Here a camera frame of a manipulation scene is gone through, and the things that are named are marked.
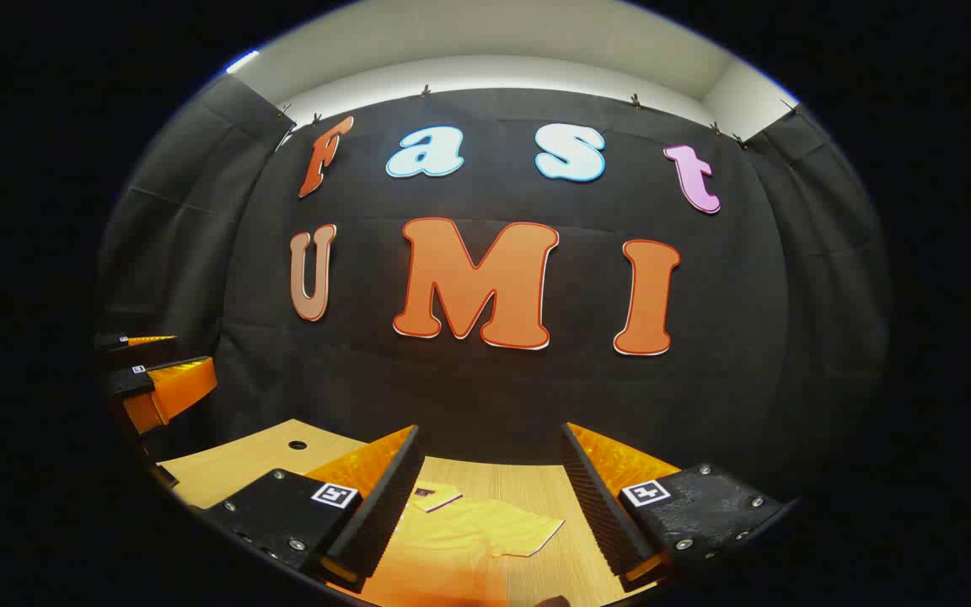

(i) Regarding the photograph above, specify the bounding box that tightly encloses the orange polo T-shirt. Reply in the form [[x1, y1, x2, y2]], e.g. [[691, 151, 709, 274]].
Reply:
[[359, 481, 566, 607]]

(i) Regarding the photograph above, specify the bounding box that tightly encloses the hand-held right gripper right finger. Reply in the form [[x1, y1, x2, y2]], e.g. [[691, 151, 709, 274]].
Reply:
[[560, 422, 787, 593]]

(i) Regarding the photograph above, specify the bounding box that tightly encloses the black backdrop cloth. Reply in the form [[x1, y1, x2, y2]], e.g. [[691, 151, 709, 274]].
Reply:
[[96, 74, 891, 507]]

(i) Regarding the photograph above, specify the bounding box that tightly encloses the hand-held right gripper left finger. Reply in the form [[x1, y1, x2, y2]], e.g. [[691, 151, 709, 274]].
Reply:
[[199, 424, 424, 591]]

